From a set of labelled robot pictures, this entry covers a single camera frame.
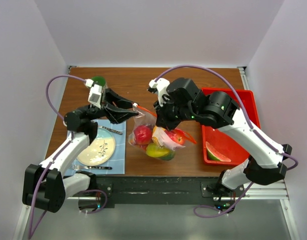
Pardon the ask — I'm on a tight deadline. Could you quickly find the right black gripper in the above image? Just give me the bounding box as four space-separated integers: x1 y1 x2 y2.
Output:
153 93 196 131

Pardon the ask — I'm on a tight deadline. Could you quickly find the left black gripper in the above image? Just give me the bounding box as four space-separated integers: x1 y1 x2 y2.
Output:
81 88 139 125

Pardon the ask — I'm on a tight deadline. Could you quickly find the red pomegranate fruit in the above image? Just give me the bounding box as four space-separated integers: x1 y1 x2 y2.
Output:
133 125 152 145

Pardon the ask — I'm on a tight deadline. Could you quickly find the clear zip top bag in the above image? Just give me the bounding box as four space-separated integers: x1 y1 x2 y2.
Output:
128 103 197 161

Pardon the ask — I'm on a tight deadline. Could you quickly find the orange peach fruit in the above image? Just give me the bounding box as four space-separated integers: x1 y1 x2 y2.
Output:
151 126 166 146

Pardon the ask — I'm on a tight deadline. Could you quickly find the yellow star fruit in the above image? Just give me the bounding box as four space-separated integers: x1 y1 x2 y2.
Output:
146 143 170 158

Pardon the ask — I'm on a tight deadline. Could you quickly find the red apple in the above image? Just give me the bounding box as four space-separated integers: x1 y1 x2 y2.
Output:
166 131 185 149

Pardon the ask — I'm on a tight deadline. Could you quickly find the yellow green mango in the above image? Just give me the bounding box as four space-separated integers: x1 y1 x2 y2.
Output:
159 151 176 161

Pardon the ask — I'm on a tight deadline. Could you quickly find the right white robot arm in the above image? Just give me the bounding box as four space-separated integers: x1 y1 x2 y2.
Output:
148 77 292 197

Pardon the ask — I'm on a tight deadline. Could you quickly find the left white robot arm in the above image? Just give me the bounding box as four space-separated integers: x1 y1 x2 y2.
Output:
22 88 138 213

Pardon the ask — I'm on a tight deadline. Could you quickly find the metal spoon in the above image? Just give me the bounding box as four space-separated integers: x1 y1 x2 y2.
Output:
98 125 123 135

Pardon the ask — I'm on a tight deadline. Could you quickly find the green floral mug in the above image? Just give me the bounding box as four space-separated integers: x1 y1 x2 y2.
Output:
90 76 108 91

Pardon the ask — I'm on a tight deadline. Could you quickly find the cream ceramic plate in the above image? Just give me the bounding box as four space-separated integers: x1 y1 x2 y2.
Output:
77 128 116 167

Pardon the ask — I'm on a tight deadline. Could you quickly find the blue placemat cloth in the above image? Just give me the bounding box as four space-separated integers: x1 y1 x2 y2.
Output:
72 119 127 175

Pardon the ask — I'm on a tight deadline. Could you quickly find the red plastic tray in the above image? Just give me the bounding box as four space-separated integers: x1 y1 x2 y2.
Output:
201 89 261 167

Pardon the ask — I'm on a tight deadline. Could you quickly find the watermelon slice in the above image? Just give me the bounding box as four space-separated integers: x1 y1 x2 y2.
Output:
205 142 232 163

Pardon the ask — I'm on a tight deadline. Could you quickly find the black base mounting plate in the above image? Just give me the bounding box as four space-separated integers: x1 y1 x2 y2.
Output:
68 176 246 210

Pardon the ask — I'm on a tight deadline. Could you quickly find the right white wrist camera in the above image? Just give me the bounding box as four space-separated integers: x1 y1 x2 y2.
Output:
147 78 170 106

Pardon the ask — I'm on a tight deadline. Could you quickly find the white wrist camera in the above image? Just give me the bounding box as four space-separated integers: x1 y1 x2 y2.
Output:
147 78 170 106
88 84 103 108

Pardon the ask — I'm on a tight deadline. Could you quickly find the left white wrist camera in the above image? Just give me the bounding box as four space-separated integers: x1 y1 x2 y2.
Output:
88 84 103 108

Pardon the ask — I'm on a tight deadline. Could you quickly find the black handled knife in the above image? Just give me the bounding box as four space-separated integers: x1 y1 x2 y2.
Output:
68 164 113 171

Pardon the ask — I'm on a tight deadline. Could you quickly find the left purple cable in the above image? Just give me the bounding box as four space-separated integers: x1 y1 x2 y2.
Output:
27 74 108 240

